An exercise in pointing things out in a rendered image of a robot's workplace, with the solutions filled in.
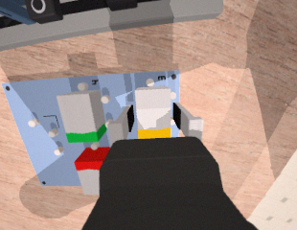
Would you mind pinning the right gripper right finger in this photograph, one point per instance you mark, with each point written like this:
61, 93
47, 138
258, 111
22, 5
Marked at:
189, 124

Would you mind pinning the grey block with red end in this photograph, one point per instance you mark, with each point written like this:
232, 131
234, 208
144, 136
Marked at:
88, 166

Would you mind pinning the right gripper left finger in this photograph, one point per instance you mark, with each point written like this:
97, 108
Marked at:
119, 129

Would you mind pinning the white block with yellow end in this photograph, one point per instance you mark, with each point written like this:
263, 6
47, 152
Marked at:
153, 108

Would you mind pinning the grey block with green end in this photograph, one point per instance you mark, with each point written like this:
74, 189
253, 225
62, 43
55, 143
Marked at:
82, 115

